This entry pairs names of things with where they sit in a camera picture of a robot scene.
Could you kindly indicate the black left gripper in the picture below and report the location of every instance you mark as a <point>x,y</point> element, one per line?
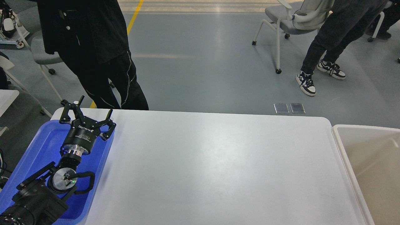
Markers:
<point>82,136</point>

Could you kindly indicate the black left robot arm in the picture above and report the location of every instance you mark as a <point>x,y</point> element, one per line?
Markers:
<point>57,177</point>

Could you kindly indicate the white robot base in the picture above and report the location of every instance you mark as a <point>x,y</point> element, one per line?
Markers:
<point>12,32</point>

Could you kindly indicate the blue plastic tray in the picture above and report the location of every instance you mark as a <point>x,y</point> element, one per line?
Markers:
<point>44,149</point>

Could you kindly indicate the white side table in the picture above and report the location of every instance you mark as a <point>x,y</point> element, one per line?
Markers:
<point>7,97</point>

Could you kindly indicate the person in black clothes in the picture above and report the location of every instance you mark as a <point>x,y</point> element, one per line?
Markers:
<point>90,37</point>

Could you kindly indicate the grey chair left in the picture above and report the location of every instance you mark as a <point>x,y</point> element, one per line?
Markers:
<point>28,16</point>

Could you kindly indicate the grey chair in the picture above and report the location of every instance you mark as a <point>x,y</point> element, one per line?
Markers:
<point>295,18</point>
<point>28,16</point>

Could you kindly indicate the left metal floor plate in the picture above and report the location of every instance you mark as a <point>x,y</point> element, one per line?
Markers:
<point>281,108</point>

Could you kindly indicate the metal floor plate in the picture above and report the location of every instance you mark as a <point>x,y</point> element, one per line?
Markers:
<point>297,108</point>
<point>281,108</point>

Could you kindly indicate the right metal floor plate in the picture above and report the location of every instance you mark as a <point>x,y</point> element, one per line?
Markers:
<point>297,108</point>

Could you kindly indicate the grey chair right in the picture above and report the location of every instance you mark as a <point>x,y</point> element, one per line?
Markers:
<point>295,18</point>

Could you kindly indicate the person in dark jeans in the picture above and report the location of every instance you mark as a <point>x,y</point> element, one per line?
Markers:
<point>347,23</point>

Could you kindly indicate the white plastic bin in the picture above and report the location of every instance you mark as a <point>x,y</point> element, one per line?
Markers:
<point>371,156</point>

